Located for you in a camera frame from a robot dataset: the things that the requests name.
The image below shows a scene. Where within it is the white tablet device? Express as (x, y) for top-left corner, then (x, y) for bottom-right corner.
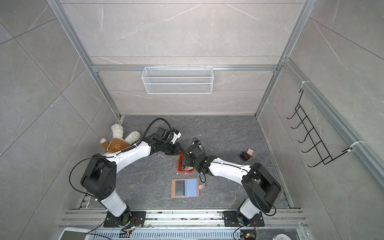
(58, 227), (91, 240)

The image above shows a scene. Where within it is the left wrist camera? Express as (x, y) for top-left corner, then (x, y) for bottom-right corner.
(170, 129), (182, 145)

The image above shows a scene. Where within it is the white round object bottom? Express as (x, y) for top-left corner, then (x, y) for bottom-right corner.
(273, 234), (292, 240)

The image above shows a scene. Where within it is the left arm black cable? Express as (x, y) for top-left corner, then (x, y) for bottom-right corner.
(139, 117), (174, 145)

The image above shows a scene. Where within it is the black wire hook rack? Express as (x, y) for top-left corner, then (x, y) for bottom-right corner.
(286, 89), (353, 168)

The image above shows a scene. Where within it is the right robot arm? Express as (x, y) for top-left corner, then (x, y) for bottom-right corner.
(182, 144), (282, 224)

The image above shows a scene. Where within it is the red plastic tray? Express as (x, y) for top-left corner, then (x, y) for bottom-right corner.
(178, 153), (195, 173)

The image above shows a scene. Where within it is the small black pink box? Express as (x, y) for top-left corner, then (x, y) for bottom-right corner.
(240, 149), (256, 162)

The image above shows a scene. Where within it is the white teddy bear brown shirt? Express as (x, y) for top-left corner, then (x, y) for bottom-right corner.
(100, 124), (141, 153)

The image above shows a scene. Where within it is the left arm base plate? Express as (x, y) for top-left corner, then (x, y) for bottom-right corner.
(103, 211), (147, 228)

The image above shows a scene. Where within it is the tan leather card holder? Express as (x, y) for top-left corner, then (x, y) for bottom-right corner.
(171, 179), (205, 199)

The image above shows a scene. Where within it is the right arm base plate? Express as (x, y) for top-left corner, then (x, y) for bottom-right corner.
(222, 211), (265, 227)

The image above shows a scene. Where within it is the white wire mesh basket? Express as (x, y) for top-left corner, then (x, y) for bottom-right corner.
(142, 67), (214, 95)

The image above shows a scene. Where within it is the aluminium rail frame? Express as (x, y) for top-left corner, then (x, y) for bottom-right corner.
(59, 209), (313, 240)

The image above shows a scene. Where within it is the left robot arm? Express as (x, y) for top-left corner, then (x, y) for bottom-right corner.
(80, 127), (184, 218)

